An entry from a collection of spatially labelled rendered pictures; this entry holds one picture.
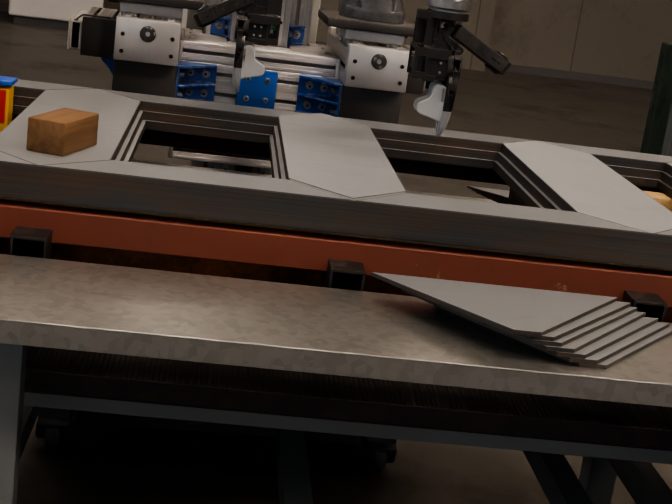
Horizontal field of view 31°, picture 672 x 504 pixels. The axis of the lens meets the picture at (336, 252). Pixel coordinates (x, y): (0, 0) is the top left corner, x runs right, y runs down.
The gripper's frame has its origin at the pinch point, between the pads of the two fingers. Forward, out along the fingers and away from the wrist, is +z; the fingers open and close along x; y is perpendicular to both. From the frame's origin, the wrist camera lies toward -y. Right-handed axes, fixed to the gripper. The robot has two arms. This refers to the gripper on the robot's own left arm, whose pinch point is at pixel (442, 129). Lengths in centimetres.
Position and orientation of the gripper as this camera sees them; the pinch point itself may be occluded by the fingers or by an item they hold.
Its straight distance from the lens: 213.1
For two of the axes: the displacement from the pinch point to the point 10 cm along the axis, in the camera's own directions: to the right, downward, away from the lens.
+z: -1.3, 9.6, 2.6
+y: -9.9, -1.1, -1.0
